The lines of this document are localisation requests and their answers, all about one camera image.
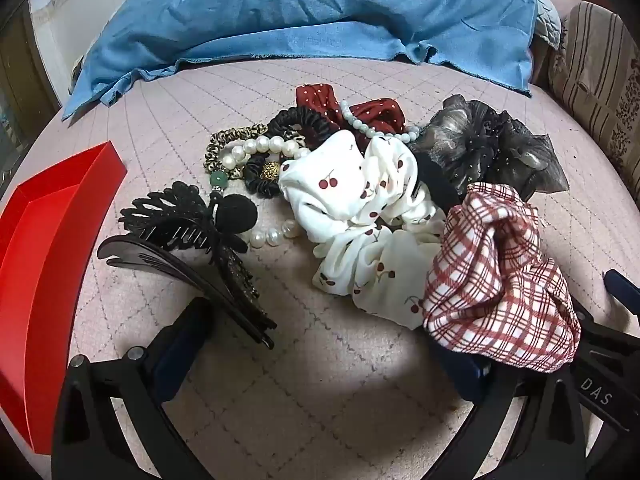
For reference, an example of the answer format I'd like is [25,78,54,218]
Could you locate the leopard print scrunchie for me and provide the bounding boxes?
[203,122,271,181]

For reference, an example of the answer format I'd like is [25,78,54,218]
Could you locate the floral patterned cloth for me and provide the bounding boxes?
[69,55,88,93]

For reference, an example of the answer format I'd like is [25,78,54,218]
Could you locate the black curved hair comb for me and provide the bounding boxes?
[97,236,277,350]

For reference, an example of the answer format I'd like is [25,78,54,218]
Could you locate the blue cloth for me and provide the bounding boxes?
[61,0,538,122]

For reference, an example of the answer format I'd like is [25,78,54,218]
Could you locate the black ribbed hair tie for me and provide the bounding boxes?
[267,106,333,148]

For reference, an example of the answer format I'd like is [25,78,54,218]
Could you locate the white cherry print scrunchie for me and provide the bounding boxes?
[277,129,448,331]

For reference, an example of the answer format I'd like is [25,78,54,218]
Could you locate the striped beige pillow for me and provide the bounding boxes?
[547,1,640,181]

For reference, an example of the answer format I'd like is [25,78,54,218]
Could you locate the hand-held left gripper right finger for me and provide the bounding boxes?
[430,345,587,480]

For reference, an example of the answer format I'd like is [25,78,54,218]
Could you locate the grey quilted pillow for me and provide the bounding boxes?
[530,0,568,51]

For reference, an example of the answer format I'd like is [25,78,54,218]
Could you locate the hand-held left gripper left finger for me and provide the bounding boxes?
[51,296,216,480]

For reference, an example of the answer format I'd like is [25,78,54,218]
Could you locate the black sheer scrunchie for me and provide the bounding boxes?
[407,94,570,198]

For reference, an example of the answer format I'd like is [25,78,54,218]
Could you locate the black leaf claw hair clip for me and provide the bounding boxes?
[119,181,251,266]

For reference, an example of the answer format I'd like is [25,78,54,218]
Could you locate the red plaid scrunchie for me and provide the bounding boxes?
[422,182,583,373]

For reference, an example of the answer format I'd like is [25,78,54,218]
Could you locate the pale bead bracelet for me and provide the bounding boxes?
[340,100,421,143]

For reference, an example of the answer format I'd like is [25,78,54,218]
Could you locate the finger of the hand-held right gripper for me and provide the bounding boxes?
[603,269,640,317]
[570,297,640,436]

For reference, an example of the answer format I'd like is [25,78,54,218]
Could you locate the red polka dot scrunchie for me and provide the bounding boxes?
[295,84,408,133]

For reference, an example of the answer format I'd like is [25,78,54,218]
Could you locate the dark ornate hair clip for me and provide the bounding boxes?
[212,242,262,311]

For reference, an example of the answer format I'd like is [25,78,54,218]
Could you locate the black velvet scrunchie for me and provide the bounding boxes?
[410,152,468,211]

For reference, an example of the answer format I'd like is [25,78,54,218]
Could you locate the red box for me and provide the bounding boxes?
[0,141,127,453]

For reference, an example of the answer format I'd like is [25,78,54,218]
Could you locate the black pom hair tie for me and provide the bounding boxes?
[212,195,259,235]

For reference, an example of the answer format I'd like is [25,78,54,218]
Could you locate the black hair tie gold ball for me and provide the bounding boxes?
[243,152,283,198]

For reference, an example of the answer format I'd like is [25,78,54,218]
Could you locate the pearl bracelet with green bead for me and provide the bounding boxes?
[209,135,312,250]

